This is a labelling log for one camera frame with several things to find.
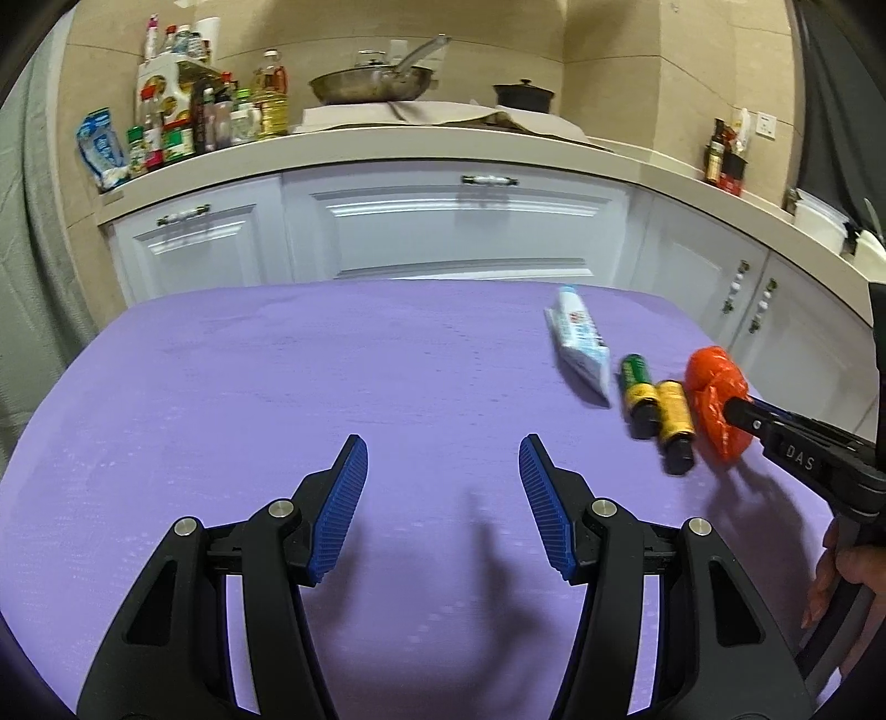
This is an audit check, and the blue snack bag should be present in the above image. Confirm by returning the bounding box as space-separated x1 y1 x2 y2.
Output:
76 107 130 192

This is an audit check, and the dark olive oil bottle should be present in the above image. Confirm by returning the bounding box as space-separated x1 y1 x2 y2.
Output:
704 119 727 184

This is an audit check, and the white blue toothpaste tube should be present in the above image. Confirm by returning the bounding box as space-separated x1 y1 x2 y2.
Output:
544 285 611 408

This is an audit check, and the white cabinet drawer front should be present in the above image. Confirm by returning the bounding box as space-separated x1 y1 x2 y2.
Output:
284 169 631 285

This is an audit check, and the person's right hand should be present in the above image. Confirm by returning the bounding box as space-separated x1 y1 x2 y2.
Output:
803 522 886 676

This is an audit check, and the steel frying pan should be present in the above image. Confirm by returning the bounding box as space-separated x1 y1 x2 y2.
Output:
308 34 452 106

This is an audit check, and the large orange plastic bag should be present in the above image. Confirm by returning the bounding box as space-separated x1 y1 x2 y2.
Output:
684 346 753 466

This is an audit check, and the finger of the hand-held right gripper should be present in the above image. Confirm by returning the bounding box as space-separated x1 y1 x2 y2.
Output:
751 396 863 451
723 398 786 451

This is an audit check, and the grey curtain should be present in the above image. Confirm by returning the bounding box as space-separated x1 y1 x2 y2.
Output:
0 69 98 416

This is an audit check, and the white cabinet door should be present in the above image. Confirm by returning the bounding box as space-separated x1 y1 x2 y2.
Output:
758 253 877 430
104 176 285 306
647 194 769 326

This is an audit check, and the green yellow small bottle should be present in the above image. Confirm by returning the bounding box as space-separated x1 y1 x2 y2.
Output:
618 353 659 439

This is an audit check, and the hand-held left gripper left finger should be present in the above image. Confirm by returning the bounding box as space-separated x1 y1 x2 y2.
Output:
76 434 369 720

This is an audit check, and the beige stove cloth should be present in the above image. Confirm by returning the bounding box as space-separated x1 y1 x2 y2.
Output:
291 99 589 143

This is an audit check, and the white lidded container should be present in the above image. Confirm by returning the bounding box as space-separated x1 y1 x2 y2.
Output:
792 188 851 254

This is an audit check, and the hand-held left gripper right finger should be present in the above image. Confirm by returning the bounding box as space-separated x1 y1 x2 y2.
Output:
519 434 814 720

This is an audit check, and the group of condiment bottles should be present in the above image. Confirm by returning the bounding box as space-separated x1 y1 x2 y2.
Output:
125 17 251 174

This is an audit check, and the red black box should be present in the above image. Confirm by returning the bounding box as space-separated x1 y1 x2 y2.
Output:
718 148 749 198

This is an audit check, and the black lidded pot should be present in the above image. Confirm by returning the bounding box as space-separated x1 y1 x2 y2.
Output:
493 78 556 112

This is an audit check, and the purple mat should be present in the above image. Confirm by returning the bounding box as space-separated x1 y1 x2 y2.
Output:
0 280 886 720

